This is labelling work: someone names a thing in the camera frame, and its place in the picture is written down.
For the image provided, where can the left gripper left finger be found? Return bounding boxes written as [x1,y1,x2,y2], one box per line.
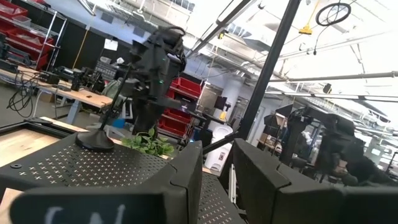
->
[9,141,203,224]

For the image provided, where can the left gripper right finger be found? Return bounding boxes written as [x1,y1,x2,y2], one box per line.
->
[233,138,398,224]

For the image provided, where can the red bin storage rack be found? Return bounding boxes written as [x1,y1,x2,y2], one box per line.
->
[157,76,203,138]
[0,0,68,71]

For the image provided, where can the green potted plant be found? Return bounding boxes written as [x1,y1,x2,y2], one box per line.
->
[121,126,175,157]

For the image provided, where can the white trash bin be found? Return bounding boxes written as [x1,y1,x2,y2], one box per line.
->
[203,124,234,172]

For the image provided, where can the wooden workbench with equipment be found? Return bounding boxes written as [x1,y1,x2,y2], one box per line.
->
[0,65,114,125]

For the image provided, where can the black perforated metal shelf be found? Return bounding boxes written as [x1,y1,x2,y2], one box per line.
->
[0,132,246,224]

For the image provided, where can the black aluminium rig frame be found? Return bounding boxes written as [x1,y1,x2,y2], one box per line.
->
[0,0,302,156]

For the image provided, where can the hanging black cables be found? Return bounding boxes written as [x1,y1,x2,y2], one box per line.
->
[6,70,41,119]

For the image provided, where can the hanging black cable coil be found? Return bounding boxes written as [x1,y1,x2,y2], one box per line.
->
[315,2,352,27]

